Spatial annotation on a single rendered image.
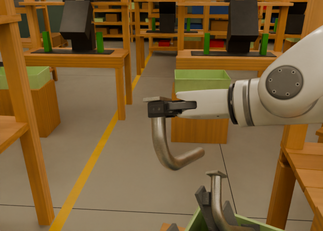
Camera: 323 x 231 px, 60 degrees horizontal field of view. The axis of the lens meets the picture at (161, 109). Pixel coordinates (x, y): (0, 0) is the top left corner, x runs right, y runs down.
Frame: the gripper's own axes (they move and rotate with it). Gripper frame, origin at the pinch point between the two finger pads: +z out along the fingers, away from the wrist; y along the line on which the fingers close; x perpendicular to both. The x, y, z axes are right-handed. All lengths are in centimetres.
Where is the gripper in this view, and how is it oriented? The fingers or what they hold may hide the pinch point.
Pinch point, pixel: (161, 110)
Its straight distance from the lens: 58.1
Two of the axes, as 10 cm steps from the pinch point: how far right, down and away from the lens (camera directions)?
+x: 0.4, 10.0, -0.8
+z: -8.8, 0.7, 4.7
